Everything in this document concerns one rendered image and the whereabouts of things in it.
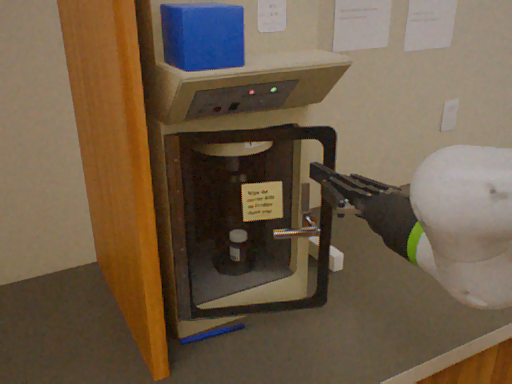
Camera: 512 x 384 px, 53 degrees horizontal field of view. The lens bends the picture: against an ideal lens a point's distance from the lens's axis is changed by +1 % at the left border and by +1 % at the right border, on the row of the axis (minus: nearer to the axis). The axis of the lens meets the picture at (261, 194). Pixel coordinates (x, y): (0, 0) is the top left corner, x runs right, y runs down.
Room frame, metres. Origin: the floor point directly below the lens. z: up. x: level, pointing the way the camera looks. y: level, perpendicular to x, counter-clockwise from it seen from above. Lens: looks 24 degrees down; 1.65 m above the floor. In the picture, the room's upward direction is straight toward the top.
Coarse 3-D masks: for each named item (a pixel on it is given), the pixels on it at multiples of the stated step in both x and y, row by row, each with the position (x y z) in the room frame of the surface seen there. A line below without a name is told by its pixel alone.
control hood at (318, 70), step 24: (168, 72) 0.80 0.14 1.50; (192, 72) 0.77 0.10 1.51; (216, 72) 0.78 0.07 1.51; (240, 72) 0.80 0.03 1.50; (264, 72) 0.82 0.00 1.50; (288, 72) 0.85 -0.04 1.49; (312, 72) 0.88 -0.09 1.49; (336, 72) 0.91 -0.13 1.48; (168, 96) 0.81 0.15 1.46; (192, 96) 0.80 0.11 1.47; (288, 96) 0.92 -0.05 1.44; (312, 96) 0.95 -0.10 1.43; (168, 120) 0.83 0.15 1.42; (192, 120) 0.85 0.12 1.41
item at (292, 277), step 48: (192, 144) 0.85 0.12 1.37; (240, 144) 0.87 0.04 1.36; (288, 144) 0.88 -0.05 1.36; (336, 144) 0.90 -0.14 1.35; (192, 192) 0.85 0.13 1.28; (240, 192) 0.87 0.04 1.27; (288, 192) 0.88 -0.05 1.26; (192, 240) 0.85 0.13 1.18; (240, 240) 0.87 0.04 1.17; (288, 240) 0.88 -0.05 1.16; (192, 288) 0.85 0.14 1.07; (240, 288) 0.87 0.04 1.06; (288, 288) 0.88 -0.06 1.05
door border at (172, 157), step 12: (168, 144) 0.85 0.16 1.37; (168, 156) 0.84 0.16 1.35; (180, 168) 0.85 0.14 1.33; (168, 180) 0.84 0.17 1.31; (180, 180) 0.85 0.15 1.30; (168, 192) 0.84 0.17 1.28; (180, 192) 0.85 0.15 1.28; (180, 204) 0.85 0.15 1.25; (180, 216) 0.85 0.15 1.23; (180, 228) 0.85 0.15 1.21; (180, 240) 0.85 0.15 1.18; (180, 252) 0.85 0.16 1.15; (180, 264) 0.85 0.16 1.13; (180, 276) 0.85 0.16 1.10; (180, 288) 0.85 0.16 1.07; (180, 300) 0.85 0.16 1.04
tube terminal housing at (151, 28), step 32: (160, 0) 0.86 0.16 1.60; (192, 0) 0.89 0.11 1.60; (224, 0) 0.92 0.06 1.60; (256, 0) 0.94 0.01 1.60; (288, 0) 0.98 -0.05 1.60; (160, 32) 0.86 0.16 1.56; (256, 32) 0.94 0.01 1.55; (288, 32) 0.98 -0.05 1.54; (160, 128) 0.86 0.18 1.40; (192, 128) 0.88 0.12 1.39; (224, 128) 0.91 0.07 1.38; (256, 128) 0.94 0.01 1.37; (160, 160) 0.87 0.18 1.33; (160, 192) 0.89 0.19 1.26; (160, 224) 0.90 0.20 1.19; (160, 256) 0.92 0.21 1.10; (224, 320) 0.91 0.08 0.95
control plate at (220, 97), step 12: (252, 84) 0.84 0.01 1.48; (264, 84) 0.85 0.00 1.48; (276, 84) 0.86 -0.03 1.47; (288, 84) 0.88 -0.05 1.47; (204, 96) 0.81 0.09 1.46; (216, 96) 0.82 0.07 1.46; (228, 96) 0.83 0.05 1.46; (240, 96) 0.85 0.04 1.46; (252, 96) 0.86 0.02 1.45; (264, 96) 0.88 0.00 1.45; (276, 96) 0.90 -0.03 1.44; (192, 108) 0.82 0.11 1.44; (204, 108) 0.84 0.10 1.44; (228, 108) 0.87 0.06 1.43; (240, 108) 0.88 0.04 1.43; (252, 108) 0.90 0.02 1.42; (264, 108) 0.91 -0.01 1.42
